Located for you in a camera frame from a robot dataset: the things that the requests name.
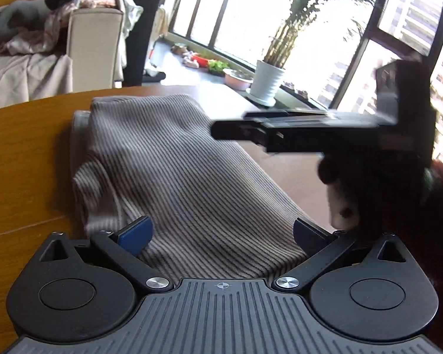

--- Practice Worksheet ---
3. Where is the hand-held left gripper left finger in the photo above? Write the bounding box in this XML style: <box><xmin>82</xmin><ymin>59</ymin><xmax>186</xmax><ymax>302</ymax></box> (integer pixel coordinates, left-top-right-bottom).
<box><xmin>40</xmin><ymin>215</ymin><xmax>174</xmax><ymax>296</ymax></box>

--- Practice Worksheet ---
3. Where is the tray of green sprouts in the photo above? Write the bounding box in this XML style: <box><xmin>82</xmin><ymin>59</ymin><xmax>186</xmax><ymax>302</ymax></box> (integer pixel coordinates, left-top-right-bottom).
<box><xmin>208</xmin><ymin>59</ymin><xmax>230</xmax><ymax>78</ymax></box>

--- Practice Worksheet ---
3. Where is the pink bowl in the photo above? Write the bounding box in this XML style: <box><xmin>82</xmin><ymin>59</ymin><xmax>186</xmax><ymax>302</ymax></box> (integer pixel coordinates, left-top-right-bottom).
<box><xmin>223</xmin><ymin>68</ymin><xmax>255</xmax><ymax>91</ymax></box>

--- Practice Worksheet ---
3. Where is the potted bamboo plant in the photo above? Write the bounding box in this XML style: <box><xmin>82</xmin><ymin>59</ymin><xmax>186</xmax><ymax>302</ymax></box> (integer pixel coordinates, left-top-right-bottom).
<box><xmin>245</xmin><ymin>0</ymin><xmax>378</xmax><ymax>107</ymax></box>

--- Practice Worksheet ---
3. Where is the grey striped garment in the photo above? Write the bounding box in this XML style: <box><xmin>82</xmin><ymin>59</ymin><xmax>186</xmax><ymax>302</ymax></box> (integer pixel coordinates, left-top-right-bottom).
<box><xmin>71</xmin><ymin>94</ymin><xmax>308</xmax><ymax>279</ymax></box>

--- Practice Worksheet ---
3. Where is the grey neck pillow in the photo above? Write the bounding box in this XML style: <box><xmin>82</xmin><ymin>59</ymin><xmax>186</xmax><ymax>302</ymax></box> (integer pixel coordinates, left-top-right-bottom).
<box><xmin>0</xmin><ymin>0</ymin><xmax>51</xmax><ymax>43</ymax></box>

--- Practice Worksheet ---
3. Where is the black window frame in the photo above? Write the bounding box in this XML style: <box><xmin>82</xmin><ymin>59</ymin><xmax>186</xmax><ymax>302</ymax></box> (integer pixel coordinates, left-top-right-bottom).
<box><xmin>168</xmin><ymin>0</ymin><xmax>443</xmax><ymax>178</ymax></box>

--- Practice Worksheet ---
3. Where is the beige sofa armrest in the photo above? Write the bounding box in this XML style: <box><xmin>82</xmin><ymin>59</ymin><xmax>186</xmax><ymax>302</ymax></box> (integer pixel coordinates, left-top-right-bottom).
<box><xmin>66</xmin><ymin>7</ymin><xmax>128</xmax><ymax>93</ymax></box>

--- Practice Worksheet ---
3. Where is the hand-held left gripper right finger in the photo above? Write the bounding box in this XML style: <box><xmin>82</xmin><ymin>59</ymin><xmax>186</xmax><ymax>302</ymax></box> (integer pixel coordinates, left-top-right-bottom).
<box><xmin>272</xmin><ymin>217</ymin><xmax>407</xmax><ymax>296</ymax></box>

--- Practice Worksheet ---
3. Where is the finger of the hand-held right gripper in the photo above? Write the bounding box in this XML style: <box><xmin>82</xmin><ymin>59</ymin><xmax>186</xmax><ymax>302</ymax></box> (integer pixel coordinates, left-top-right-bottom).
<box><xmin>243</xmin><ymin>108</ymin><xmax>379</xmax><ymax>122</ymax></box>
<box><xmin>210</xmin><ymin>117</ymin><xmax>379</xmax><ymax>154</ymax></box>

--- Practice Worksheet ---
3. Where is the light green shirt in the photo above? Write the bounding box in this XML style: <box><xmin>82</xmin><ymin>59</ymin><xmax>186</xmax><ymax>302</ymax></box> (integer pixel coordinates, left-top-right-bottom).
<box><xmin>92</xmin><ymin>0</ymin><xmax>145</xmax><ymax>36</ymax></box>

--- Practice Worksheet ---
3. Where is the pile of mixed clothes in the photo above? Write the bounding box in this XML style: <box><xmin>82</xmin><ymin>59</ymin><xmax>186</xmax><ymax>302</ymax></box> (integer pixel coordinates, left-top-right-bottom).
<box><xmin>5</xmin><ymin>0</ymin><xmax>121</xmax><ymax>54</ymax></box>

